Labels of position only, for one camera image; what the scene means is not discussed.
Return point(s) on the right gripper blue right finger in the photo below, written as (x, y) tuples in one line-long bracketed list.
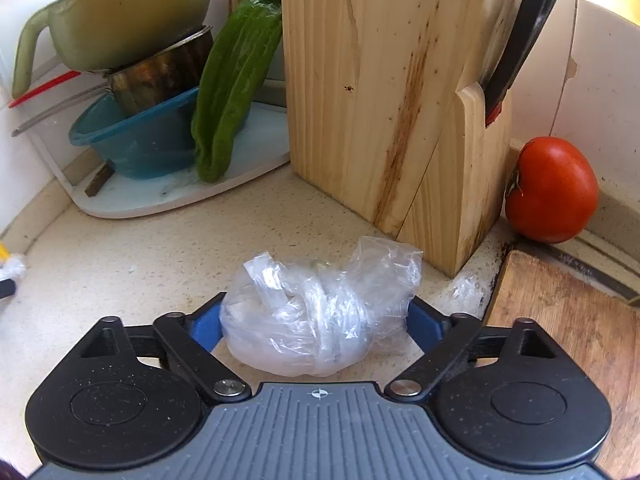
[(426, 326)]

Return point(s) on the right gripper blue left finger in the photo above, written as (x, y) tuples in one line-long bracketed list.
[(204, 325)]

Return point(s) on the clear plastic bag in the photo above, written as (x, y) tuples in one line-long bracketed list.
[(313, 318)]

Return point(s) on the wooden cutting board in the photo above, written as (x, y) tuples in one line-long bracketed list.
[(599, 332)]

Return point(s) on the red tomato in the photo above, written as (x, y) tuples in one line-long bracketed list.
[(552, 192)]

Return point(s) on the teal plastic basin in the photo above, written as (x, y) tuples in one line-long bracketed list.
[(150, 144)]

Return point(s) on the white dish rack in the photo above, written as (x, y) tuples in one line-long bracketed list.
[(259, 147)]

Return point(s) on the crumpled clear plastic bag corner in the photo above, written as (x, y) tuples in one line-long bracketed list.
[(14, 268)]

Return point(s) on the wooden knife block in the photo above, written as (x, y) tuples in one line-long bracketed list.
[(387, 116)]

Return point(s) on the steel pot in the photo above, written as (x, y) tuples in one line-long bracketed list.
[(141, 86)]

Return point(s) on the green pepper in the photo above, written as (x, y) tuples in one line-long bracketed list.
[(235, 70)]

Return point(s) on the red handled utensil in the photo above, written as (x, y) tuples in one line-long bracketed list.
[(71, 74)]

